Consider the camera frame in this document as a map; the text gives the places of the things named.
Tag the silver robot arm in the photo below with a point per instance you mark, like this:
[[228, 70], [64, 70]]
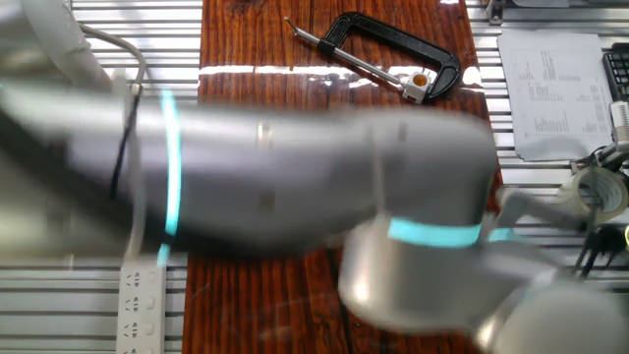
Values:
[[295, 172]]

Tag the white lamp socket adapter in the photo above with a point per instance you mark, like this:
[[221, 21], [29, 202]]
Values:
[[417, 91]]

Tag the brown wooden board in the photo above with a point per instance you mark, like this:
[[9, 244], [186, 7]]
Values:
[[255, 49]]

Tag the black C-clamp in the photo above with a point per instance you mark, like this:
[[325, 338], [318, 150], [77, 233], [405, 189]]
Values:
[[393, 34]]

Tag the white power strip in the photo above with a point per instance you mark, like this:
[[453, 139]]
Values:
[[142, 314]]

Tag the printed paper sheets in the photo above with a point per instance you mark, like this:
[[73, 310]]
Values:
[[555, 98]]

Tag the black keyboard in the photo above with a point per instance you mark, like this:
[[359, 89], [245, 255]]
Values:
[[618, 69]]

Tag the metal corner bracket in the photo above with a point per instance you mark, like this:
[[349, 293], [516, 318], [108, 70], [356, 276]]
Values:
[[496, 12]]

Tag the silver metal bracket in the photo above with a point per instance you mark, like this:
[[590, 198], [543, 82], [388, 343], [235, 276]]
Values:
[[607, 157]]

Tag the silver ribbed depth camera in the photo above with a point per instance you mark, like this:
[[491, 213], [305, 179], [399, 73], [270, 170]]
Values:
[[620, 123]]

